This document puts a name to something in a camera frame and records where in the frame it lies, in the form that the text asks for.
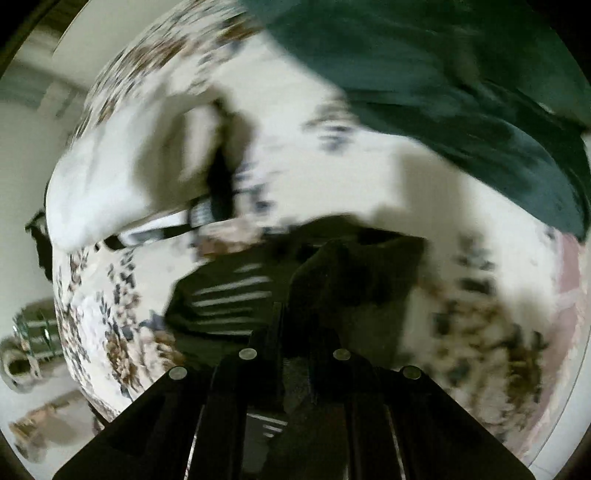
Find beige slipper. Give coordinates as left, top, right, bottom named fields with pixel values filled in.
left=0, top=340, right=44, bottom=394

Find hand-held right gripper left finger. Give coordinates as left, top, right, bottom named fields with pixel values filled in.
left=52, top=301, right=286, bottom=480

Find black garment with white stripes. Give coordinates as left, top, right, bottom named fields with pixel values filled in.
left=164, top=215, right=428, bottom=480

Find pink cloth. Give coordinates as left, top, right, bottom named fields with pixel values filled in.
left=551, top=228, right=589, bottom=457

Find dark green cloth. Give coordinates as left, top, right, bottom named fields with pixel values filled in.
left=240, top=0, right=590, bottom=241

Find brown slipper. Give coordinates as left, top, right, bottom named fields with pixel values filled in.
left=8, top=391, right=90, bottom=463

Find slippers on floor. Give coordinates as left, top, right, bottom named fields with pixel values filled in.
left=10, top=299, right=62, bottom=361

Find dark object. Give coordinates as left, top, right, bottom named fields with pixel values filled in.
left=24, top=209, right=57, bottom=283

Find floral bedsheet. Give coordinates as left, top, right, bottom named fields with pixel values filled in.
left=46, top=0, right=588, bottom=464

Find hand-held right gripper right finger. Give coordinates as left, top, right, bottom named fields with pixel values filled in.
left=308, top=318, right=537, bottom=480

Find white garment with black band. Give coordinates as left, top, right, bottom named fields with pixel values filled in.
left=46, top=88, right=259, bottom=254

